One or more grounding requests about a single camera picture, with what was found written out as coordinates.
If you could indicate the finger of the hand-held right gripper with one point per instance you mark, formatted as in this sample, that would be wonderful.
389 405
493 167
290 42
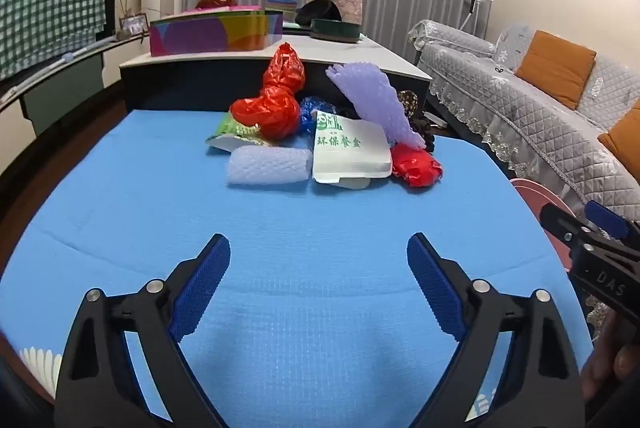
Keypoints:
560 223
606 219

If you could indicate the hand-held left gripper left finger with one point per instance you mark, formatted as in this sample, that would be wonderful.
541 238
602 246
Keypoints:
200 288

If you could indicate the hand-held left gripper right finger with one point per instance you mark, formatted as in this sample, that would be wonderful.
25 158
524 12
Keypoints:
435 288

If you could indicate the pink plastic basin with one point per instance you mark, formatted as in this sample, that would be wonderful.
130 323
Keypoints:
537 195

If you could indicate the small red plastic bag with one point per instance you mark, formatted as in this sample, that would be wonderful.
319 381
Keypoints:
415 165

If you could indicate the white foam net sleeve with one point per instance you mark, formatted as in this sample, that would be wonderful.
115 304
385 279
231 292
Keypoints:
270 165

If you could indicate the white takeaway box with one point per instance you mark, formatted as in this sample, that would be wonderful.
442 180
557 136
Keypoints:
350 147

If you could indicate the green snack packet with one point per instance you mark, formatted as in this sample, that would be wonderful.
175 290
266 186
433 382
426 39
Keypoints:
235 127

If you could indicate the dark floral cloth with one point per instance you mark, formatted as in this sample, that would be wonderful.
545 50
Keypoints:
407 102

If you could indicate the large red plastic bag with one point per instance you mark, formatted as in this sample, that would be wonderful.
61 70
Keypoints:
272 107

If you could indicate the purple foam net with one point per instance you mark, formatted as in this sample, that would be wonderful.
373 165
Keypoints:
370 97

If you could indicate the blue plastic bag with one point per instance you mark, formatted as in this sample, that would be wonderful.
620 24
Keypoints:
310 115

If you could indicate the person's right hand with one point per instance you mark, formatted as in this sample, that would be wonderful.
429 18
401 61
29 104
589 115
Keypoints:
617 365

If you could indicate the orange cushion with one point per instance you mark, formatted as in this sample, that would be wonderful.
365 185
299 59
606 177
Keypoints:
625 137
555 67

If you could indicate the blue foam mat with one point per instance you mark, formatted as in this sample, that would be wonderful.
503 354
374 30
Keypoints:
300 218

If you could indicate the grey quilted sofa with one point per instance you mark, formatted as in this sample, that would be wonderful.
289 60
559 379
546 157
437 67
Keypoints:
500 107

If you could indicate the television stand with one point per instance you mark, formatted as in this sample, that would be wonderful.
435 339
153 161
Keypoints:
65 77

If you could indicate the white-topped coffee table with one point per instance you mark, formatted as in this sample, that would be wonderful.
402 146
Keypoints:
350 52

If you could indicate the colourful tin box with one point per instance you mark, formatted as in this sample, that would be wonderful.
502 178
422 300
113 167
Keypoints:
210 32

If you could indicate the green round tin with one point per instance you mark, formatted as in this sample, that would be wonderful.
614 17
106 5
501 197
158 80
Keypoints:
335 30

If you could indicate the stack of coloured bowls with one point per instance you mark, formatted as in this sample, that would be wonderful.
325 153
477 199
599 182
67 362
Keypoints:
280 3

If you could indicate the pink lace basket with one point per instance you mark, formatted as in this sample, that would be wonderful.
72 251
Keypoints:
347 5

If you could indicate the green checked cloth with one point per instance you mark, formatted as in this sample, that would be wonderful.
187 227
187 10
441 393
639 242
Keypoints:
50 7

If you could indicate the small photo frame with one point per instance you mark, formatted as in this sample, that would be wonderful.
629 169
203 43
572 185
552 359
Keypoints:
134 25

